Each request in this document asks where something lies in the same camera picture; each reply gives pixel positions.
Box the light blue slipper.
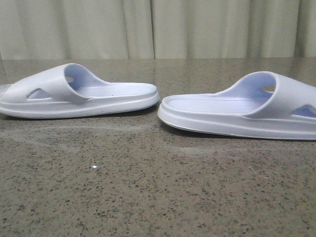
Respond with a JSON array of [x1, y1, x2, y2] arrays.
[[0, 63, 159, 119], [158, 71, 316, 140]]

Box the beige pleated curtain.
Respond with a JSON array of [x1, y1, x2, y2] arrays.
[[0, 0, 316, 59]]

